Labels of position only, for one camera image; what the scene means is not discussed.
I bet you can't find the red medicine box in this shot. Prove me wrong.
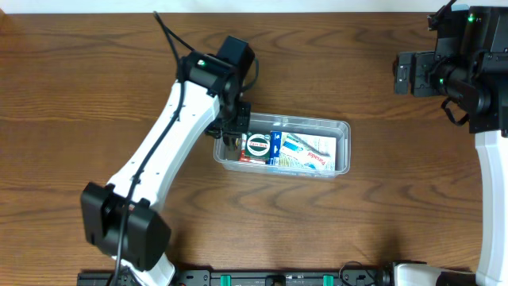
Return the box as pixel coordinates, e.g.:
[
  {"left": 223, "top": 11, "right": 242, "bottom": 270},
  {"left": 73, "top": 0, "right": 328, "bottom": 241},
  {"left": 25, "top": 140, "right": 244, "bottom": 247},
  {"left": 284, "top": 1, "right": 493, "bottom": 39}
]
[{"left": 239, "top": 133, "right": 267, "bottom": 164}]

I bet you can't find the green Zam-Buk box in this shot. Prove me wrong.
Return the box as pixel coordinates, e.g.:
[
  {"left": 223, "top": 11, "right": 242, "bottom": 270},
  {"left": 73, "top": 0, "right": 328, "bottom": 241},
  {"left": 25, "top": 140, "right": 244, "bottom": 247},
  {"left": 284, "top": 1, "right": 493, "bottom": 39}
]
[{"left": 244, "top": 132, "right": 271, "bottom": 161}]

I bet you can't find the blue cooling patch box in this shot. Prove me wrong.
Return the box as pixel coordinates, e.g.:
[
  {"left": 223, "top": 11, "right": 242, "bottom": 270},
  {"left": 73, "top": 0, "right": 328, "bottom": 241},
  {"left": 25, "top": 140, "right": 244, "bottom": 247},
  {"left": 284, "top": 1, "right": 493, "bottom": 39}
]
[{"left": 266, "top": 130, "right": 337, "bottom": 172}]

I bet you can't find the clear plastic container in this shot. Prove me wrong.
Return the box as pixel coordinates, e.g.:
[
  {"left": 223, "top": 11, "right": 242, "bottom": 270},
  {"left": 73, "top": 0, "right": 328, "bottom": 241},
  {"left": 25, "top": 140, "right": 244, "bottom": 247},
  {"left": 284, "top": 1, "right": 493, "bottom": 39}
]
[{"left": 214, "top": 113, "right": 351, "bottom": 178}]

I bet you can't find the white Panadol box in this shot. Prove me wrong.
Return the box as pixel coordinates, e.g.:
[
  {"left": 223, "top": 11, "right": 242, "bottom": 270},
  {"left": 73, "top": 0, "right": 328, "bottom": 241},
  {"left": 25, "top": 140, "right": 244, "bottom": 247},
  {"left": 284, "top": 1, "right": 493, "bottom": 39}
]
[{"left": 279, "top": 133, "right": 337, "bottom": 172}]

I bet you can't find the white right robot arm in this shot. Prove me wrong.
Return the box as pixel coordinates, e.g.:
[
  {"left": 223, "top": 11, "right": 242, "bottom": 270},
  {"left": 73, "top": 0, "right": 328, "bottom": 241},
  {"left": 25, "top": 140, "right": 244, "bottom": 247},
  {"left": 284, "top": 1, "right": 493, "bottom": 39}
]
[{"left": 380, "top": 1, "right": 507, "bottom": 285}]

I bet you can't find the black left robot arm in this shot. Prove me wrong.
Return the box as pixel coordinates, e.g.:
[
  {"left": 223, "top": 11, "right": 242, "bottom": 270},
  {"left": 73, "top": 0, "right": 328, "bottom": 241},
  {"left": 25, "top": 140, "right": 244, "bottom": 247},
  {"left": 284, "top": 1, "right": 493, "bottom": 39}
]
[{"left": 80, "top": 50, "right": 259, "bottom": 285}]

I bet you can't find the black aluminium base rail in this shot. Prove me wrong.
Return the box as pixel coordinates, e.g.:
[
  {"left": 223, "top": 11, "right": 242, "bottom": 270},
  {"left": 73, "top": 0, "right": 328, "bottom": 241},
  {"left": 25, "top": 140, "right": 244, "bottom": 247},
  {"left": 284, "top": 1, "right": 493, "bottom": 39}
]
[{"left": 76, "top": 267, "right": 396, "bottom": 286}]

